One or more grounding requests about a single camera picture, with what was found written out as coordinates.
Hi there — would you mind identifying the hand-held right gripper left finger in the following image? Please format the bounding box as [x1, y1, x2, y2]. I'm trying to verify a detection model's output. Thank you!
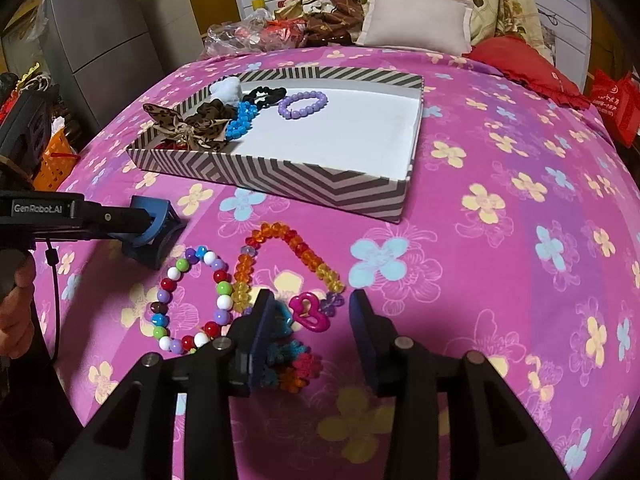
[50, 289, 277, 480]

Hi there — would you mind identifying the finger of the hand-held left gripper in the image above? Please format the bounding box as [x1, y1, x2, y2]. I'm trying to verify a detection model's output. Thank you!
[82, 197, 189, 269]

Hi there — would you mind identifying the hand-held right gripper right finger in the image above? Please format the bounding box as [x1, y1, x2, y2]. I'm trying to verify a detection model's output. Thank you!
[347, 290, 571, 480]

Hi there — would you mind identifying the colourful flower hair tie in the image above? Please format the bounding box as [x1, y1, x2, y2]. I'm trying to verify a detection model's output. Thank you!
[262, 304, 322, 392]

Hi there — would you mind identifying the multicoloured round bead bracelet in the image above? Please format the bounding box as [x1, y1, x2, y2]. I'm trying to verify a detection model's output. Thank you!
[144, 245, 236, 357]

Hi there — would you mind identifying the pink heart hair clip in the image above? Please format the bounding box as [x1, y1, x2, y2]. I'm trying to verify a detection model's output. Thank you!
[286, 290, 332, 334]

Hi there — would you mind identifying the orange yellow crystal bracelet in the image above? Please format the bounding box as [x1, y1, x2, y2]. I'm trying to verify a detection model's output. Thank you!
[230, 221, 346, 314]

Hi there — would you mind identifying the leopard print bow scrunchie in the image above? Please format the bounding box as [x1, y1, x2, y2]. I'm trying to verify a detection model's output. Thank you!
[142, 99, 242, 154]

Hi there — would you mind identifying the blue bead bracelet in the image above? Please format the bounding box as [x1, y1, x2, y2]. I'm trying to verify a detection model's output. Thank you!
[224, 101, 259, 142]

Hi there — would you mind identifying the white fluffy scrunchie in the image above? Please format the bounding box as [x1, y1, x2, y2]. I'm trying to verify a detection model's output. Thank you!
[209, 77, 244, 107]

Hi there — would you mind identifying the black hair tie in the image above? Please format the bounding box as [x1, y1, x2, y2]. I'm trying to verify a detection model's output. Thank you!
[242, 85, 289, 109]

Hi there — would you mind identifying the purple bead bracelet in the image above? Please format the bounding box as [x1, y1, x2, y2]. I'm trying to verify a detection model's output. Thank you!
[277, 89, 329, 120]

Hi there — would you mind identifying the striped cardboard box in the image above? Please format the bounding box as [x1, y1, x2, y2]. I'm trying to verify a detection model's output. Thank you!
[125, 66, 425, 224]

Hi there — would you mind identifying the person's left hand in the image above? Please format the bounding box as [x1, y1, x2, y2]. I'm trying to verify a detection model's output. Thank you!
[0, 261, 37, 359]

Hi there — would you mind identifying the orange plastic basket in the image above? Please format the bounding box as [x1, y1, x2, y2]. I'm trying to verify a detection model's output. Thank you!
[36, 126, 82, 192]

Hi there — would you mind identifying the dark patterned bag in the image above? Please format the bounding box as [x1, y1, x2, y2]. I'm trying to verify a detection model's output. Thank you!
[0, 64, 52, 111]

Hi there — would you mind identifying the pink floral bedsheet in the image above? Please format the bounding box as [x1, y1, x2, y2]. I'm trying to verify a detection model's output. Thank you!
[50, 42, 640, 480]

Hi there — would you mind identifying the grey refrigerator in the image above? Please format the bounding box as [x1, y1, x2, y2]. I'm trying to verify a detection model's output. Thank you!
[39, 0, 167, 137]

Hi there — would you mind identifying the clear plastic bag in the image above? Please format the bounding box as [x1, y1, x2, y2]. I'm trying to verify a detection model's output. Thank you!
[202, 16, 272, 57]

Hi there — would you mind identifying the grey cabinet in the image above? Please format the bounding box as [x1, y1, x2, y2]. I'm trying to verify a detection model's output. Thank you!
[134, 0, 207, 63]

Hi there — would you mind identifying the red plastic packet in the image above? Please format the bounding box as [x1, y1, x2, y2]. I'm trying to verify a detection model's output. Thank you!
[264, 18, 307, 49]

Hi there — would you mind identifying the red frilled pillow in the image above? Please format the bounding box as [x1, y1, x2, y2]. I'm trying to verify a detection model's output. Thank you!
[462, 35, 592, 111]

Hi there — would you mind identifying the beige pillow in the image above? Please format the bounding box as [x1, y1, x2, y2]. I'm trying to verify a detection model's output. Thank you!
[355, 0, 474, 57]

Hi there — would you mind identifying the red printed bag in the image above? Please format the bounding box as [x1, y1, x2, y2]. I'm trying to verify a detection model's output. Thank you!
[591, 69, 640, 149]

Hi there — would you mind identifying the black cable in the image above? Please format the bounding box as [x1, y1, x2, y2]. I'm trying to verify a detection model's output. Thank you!
[45, 239, 63, 362]

